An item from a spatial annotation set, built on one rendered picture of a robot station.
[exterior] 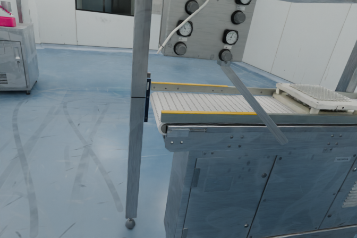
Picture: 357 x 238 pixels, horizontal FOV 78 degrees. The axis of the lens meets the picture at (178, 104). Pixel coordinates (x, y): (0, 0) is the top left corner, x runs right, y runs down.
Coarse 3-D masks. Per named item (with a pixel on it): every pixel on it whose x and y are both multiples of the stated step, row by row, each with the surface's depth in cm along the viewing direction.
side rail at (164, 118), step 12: (168, 120) 67; (180, 120) 68; (192, 120) 69; (204, 120) 70; (216, 120) 71; (228, 120) 72; (240, 120) 73; (252, 120) 74; (276, 120) 77; (288, 120) 78; (300, 120) 79; (312, 120) 80; (324, 120) 82; (336, 120) 83; (348, 120) 84
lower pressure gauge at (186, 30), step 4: (180, 20) 52; (184, 20) 52; (184, 24) 52; (188, 24) 52; (192, 24) 53; (180, 28) 52; (184, 28) 53; (188, 28) 53; (192, 28) 53; (180, 32) 53; (184, 32) 53; (188, 32) 53; (184, 36) 53; (188, 36) 54
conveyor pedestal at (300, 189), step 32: (192, 160) 82; (224, 160) 86; (256, 160) 90; (288, 160) 94; (320, 160) 99; (352, 160) 104; (192, 192) 89; (224, 192) 94; (256, 192) 98; (288, 192) 103; (320, 192) 109; (352, 192) 114; (192, 224) 98; (224, 224) 103; (256, 224) 108; (288, 224) 114; (320, 224) 122; (352, 224) 129
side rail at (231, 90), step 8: (152, 88) 91; (160, 88) 91; (168, 88) 92; (176, 88) 93; (184, 88) 94; (192, 88) 95; (200, 88) 95; (208, 88) 96; (216, 88) 97; (224, 88) 98; (232, 88) 99; (248, 88) 101; (256, 88) 102; (264, 88) 103; (272, 88) 105; (352, 96) 117
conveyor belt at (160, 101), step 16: (160, 96) 87; (176, 96) 90; (192, 96) 92; (208, 96) 94; (224, 96) 97; (240, 96) 100; (256, 96) 102; (160, 112) 75; (272, 112) 87; (288, 112) 89; (160, 128) 70
